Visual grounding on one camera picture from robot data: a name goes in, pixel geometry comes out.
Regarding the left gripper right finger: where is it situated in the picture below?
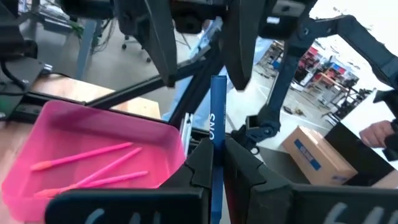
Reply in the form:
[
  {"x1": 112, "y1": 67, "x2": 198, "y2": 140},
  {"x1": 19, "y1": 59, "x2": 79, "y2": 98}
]
[{"x1": 223, "y1": 136, "x2": 398, "y2": 224}]

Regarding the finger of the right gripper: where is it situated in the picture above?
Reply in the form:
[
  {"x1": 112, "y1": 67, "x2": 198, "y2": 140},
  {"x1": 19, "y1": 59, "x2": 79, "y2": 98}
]
[
  {"x1": 58, "y1": 0, "x2": 178, "y2": 88},
  {"x1": 222, "y1": 0, "x2": 312, "y2": 91}
]

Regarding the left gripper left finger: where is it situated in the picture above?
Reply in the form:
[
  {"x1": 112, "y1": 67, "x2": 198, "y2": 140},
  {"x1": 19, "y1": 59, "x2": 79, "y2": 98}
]
[{"x1": 45, "y1": 136, "x2": 215, "y2": 224}]

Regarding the pink pencil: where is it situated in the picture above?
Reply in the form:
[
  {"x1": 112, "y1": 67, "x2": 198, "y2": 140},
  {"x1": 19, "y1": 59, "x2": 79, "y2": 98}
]
[
  {"x1": 33, "y1": 170, "x2": 149, "y2": 199},
  {"x1": 30, "y1": 142, "x2": 134, "y2": 172},
  {"x1": 70, "y1": 147, "x2": 143, "y2": 192}
]

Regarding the dark blue crayon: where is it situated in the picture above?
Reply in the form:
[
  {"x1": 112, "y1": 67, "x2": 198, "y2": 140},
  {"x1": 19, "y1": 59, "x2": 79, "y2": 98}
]
[{"x1": 209, "y1": 75, "x2": 228, "y2": 224}]

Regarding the cardboard box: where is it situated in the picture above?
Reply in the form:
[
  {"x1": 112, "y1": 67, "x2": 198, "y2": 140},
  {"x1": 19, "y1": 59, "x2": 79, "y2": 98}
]
[{"x1": 281, "y1": 125, "x2": 359, "y2": 187}]

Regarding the pink plastic bin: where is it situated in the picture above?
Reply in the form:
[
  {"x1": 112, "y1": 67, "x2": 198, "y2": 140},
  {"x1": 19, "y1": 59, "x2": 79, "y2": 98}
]
[{"x1": 1, "y1": 100, "x2": 187, "y2": 222}]

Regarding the person's hand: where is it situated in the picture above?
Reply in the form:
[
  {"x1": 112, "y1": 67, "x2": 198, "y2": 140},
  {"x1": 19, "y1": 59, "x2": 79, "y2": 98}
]
[{"x1": 359, "y1": 120, "x2": 396, "y2": 149}]

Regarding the grey metal table frame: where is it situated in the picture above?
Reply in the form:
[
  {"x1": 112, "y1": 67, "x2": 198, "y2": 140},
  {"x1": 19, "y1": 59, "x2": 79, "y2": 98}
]
[{"x1": 75, "y1": 18, "x2": 98, "y2": 81}]

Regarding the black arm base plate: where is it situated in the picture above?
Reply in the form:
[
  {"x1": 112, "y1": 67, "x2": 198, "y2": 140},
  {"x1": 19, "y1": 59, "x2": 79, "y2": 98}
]
[{"x1": 0, "y1": 57, "x2": 47, "y2": 94}]

